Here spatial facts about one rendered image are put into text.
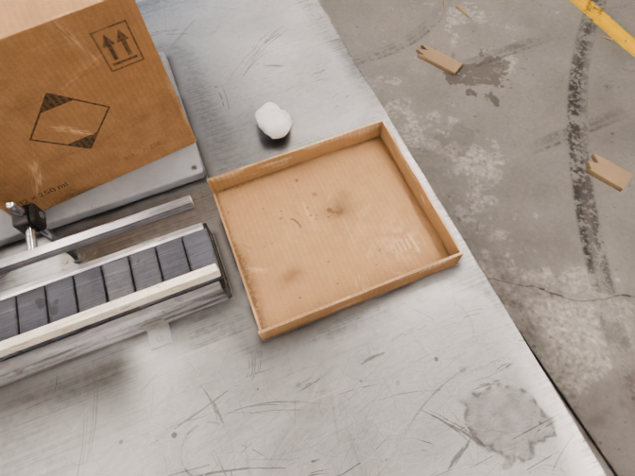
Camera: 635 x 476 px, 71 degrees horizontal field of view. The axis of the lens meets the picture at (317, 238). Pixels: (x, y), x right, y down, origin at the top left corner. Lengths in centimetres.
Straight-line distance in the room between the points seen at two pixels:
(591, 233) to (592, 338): 38
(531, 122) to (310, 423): 167
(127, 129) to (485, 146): 147
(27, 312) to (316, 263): 39
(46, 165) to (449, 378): 63
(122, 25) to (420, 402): 59
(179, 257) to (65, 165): 22
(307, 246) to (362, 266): 9
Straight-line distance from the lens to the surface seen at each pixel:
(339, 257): 66
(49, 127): 69
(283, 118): 77
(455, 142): 189
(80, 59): 64
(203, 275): 58
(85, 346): 68
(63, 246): 62
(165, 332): 66
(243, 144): 79
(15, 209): 64
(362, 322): 63
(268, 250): 67
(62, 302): 69
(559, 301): 168
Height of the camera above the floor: 144
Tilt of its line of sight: 64 degrees down
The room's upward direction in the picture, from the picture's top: 5 degrees counter-clockwise
